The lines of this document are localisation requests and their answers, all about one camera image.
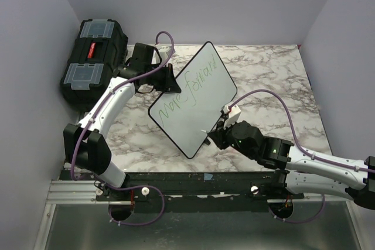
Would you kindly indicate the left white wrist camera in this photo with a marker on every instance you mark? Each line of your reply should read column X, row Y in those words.
column 162, row 54

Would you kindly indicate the white whiteboard black frame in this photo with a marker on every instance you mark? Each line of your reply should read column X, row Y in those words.
column 206, row 86

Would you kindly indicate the black mounting rail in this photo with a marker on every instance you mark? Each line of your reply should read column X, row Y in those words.
column 187, row 192

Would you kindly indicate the black plastic toolbox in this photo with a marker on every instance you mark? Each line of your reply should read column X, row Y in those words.
column 99, row 48

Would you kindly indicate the aluminium frame rail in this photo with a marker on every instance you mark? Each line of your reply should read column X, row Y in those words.
column 83, row 192

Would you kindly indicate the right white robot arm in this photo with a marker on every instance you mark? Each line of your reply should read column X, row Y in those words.
column 307, row 171

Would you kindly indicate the blue tape piece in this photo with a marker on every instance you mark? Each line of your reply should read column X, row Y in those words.
column 207, row 176

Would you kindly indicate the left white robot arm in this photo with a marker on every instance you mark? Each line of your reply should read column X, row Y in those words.
column 84, row 143

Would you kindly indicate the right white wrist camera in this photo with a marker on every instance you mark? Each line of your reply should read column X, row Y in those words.
column 230, row 115

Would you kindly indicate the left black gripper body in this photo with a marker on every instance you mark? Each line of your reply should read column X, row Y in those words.
column 159, row 79

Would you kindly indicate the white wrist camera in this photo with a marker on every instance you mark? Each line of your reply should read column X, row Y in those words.
column 230, row 115
column 162, row 54

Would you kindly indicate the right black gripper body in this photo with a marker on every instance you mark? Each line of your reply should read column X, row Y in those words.
column 224, row 136

